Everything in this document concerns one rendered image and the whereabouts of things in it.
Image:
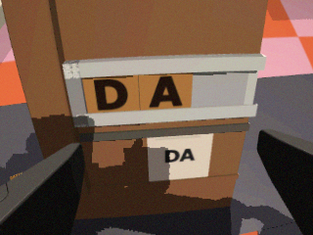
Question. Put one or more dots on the brown wooden board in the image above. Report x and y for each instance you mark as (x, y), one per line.
(56, 43)

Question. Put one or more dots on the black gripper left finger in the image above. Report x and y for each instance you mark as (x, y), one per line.
(44, 199)

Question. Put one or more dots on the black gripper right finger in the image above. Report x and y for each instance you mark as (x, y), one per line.
(289, 162)

